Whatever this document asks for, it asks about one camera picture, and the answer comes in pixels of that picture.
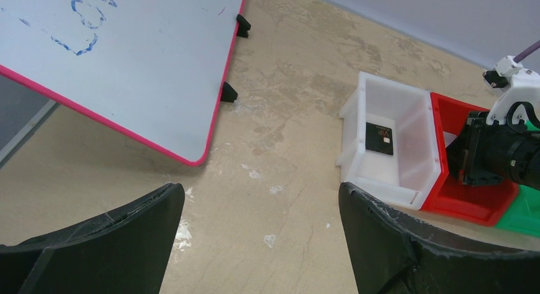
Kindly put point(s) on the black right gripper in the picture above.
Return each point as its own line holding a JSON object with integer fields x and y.
{"x": 475, "y": 157}

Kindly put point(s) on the black credit card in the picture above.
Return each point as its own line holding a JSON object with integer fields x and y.
{"x": 379, "y": 139}

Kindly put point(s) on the green plastic bin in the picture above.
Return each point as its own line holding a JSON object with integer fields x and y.
{"x": 523, "y": 214}

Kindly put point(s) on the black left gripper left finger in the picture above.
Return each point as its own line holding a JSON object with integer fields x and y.
{"x": 125, "y": 250}

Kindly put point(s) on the red plastic bin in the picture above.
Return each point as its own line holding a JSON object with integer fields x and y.
{"x": 483, "y": 205}

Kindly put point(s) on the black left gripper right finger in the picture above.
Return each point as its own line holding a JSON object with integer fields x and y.
{"x": 394, "y": 252}

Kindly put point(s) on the white plastic bin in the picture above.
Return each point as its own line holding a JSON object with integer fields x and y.
{"x": 406, "y": 178}

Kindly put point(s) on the pink framed whiteboard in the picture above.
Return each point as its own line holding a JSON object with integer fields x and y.
{"x": 150, "y": 69}

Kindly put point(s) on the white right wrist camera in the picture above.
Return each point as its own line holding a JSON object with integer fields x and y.
{"x": 512, "y": 83}

